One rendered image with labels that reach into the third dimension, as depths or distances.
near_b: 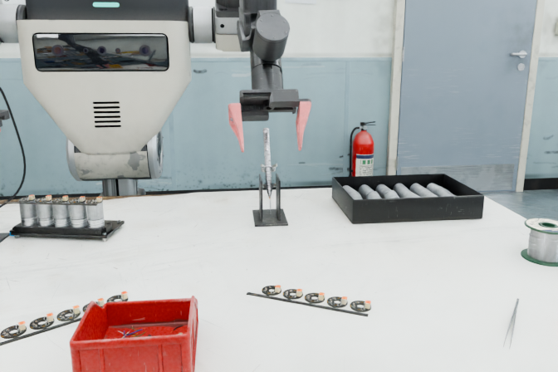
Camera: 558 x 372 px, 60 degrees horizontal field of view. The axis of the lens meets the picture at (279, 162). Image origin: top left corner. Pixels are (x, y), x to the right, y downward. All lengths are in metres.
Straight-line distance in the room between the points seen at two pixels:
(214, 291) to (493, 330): 0.32
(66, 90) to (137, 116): 0.17
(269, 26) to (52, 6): 0.63
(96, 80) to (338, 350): 0.87
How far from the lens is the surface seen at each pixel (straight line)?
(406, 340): 0.55
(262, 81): 0.86
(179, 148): 3.42
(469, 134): 3.81
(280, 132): 3.42
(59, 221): 0.85
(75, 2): 1.30
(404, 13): 3.56
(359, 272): 0.69
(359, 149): 3.38
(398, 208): 0.88
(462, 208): 0.92
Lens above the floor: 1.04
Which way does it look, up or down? 13 degrees down
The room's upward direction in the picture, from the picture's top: straight up
